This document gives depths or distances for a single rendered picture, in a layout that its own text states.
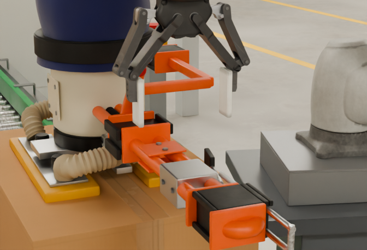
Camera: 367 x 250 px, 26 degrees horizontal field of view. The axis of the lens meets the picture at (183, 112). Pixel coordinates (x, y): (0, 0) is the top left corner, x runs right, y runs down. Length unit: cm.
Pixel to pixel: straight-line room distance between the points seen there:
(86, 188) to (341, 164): 73
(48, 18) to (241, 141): 339
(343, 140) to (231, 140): 282
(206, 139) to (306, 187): 292
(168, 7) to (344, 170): 90
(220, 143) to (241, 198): 372
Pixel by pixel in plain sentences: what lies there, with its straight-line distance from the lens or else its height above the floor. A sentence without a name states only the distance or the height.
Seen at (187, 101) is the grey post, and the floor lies 10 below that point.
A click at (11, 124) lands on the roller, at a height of 55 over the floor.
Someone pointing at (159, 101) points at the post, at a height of 79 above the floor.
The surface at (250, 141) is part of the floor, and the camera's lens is 476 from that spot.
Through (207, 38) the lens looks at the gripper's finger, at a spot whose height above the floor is 127.
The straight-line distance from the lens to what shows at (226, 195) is 101.
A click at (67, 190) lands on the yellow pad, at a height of 96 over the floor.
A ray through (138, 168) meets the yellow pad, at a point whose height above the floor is 96.
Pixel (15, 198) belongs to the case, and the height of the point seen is 94.
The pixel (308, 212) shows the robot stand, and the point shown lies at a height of 75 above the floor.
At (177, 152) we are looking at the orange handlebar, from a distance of 120.
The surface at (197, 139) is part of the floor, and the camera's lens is 478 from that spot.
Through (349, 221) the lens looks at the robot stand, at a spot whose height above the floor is 74.
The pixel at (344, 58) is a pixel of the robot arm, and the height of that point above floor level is 108.
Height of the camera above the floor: 148
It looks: 16 degrees down
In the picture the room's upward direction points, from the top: straight up
